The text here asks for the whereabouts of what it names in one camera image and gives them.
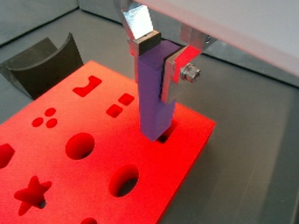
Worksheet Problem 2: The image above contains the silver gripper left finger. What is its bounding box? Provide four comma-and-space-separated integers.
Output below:
114, 0, 162, 56

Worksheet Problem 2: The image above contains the dark grey curved holder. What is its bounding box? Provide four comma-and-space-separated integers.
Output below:
0, 34, 83, 99

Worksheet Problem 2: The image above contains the red shape sorter block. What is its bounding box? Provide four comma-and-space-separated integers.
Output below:
0, 62, 215, 224

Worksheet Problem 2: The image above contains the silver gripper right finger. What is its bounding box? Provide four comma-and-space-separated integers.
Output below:
161, 25, 217, 103

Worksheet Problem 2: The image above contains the purple rectangular block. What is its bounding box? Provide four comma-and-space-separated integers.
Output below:
138, 40, 181, 141

